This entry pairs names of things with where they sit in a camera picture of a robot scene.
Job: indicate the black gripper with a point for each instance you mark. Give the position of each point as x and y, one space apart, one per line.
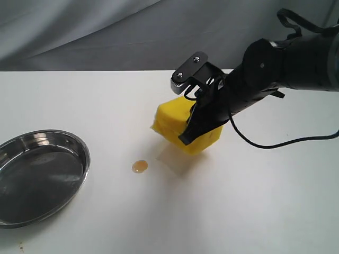
215 104

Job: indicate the yellow sponge block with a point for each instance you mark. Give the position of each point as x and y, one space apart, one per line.
170 121

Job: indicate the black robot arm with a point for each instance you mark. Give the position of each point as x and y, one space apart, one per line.
302 63

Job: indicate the small brown liquid spill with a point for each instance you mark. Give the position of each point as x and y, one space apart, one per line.
140 166

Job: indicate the round stainless steel dish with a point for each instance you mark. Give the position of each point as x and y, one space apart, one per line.
41 172

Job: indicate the grey backdrop cloth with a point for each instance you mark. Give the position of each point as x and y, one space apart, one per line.
141 35

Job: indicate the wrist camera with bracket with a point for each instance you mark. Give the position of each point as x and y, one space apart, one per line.
195 71

